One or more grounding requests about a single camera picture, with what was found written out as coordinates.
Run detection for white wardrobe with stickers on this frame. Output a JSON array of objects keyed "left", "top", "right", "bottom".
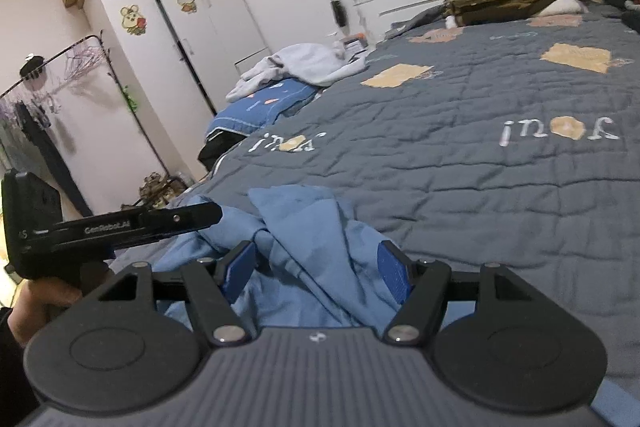
[{"left": 84, "top": 0, "right": 269, "bottom": 180}]

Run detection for blue shirt garment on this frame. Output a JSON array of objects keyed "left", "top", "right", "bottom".
[{"left": 111, "top": 185, "right": 400, "bottom": 333}]

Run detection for white bottle on nightstand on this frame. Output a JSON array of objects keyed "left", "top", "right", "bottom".
[{"left": 332, "top": 41, "right": 345, "bottom": 60}]

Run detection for blue patterned pillow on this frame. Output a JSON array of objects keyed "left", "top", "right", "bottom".
[{"left": 205, "top": 78, "right": 321, "bottom": 140}]

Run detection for grey quilted bedspread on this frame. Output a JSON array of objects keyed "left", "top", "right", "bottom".
[{"left": 109, "top": 1, "right": 640, "bottom": 398}]

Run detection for black clothes rack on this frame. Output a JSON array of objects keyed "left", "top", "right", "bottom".
[{"left": 0, "top": 31, "right": 172, "bottom": 218}]

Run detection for person left hand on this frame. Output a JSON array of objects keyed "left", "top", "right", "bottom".
[{"left": 8, "top": 277, "right": 82, "bottom": 348}]

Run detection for person left forearm black sleeve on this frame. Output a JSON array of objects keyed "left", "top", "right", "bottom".
[{"left": 0, "top": 308, "right": 39, "bottom": 426}]

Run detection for light grey hoodie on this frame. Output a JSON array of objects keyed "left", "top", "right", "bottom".
[{"left": 226, "top": 43, "right": 367, "bottom": 103}]

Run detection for black wall mounted device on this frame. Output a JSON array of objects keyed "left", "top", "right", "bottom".
[{"left": 330, "top": 0, "right": 348, "bottom": 28}]

